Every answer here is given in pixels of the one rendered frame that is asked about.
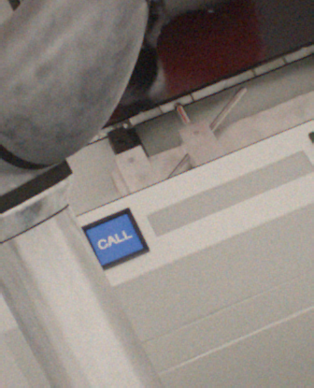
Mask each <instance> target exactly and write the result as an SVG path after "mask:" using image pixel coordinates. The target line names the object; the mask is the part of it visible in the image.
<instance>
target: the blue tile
mask: <svg viewBox="0 0 314 388"><path fill-rule="evenodd" d="M86 235H87V237H88V239H89V240H90V242H91V244H92V246H93V250H94V252H95V253H96V255H97V258H98V262H99V264H100V266H103V265H105V264H108V263H110V262H111V261H114V260H116V259H119V258H121V257H123V256H124V255H126V254H128V253H131V252H136V251H138V250H141V249H143V246H142V244H141V242H140V240H139V239H138V237H137V235H136V230H135V228H134V227H133V225H132V223H131V221H130V219H129V217H128V215H122V216H120V217H118V218H116V219H113V220H111V221H109V222H107V223H103V224H101V225H98V226H97V227H93V228H91V229H88V230H86Z"/></svg>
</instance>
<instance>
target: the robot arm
mask: <svg viewBox="0 0 314 388"><path fill-rule="evenodd" d="M149 12H150V0H23V2H22V3H21V4H20V5H19V6H18V7H17V8H16V10H15V11H14V12H13V13H12V15H11V16H10V17H8V18H7V19H6V20H4V21H3V22H2V23H1V24H0V293H1V295H2V296H3V298H4V300H5V301H6V303H7V305H8V307H9V309H10V313H11V314H12V316H13V318H14V319H15V321H16V323H17V325H18V327H19V328H20V329H21V331H22V333H23V337H24V338H25V340H26V342H27V344H28V346H29V347H30V349H31V351H32V352H33V354H34V356H35V358H36V361H37V363H38V364H39V366H40V368H41V370H42V372H43V374H44V375H45V376H46V378H47V380H48V382H49V384H50V388H164V385H163V383H162V381H161V379H160V378H159V376H158V374H157V373H156V371H155V369H154V367H153V365H152V364H151V362H150V358H149V356H148V354H147V353H146V351H145V350H144V348H143V346H142V344H141V342H140V340H139V339H138V337H137V333H136V331H135V329H134V328H133V327H132V325H131V323H130V321H129V319H128V317H127V316H126V314H125V312H124V308H123V306H122V304H121V303H120V301H119V299H118V297H117V296H116V294H115V292H114V291H113V289H112V287H111V283H110V282H109V280H108V278H107V276H106V274H105V272H104V270H103V268H102V267H101V266H100V264H99V262H98V259H97V257H96V255H95V253H94V252H93V249H92V247H91V245H90V243H89V241H88V240H87V238H86V237H85V234H84V232H83V230H82V228H81V227H80V225H79V222H78V220H77V218H76V216H75V214H73V212H72V209H71V207H70V205H69V203H68V197H69V193H70V190H71V188H72V181H73V178H74V175H73V173H72V168H71V167H70V165H69V163H68V162H67V161H66V158H68V157H70V156H72V155H73V154H74V153H76V152H77V151H81V150H82V149H84V148H85V146H86V145H87V144H88V143H89V142H90V141H91V140H92V139H93V138H95V137H96V136H97V135H98V132H99V131H100V130H101V128H102V127H103V126H104V125H105V124H106V123H107V121H108V120H109V118H110V116H111V113H112V112H113V111H114V109H115V107H116V106H117V105H118V103H119V101H120V100H121V97H122V95H123V93H124V88H125V87H126V85H127V83H128V80H129V78H130V76H131V75H132V72H133V70H134V67H135V64H136V61H137V55H138V53H139V51H140V48H141V45H142V41H143V37H144V34H145V30H146V26H147V22H148V18H149Z"/></svg>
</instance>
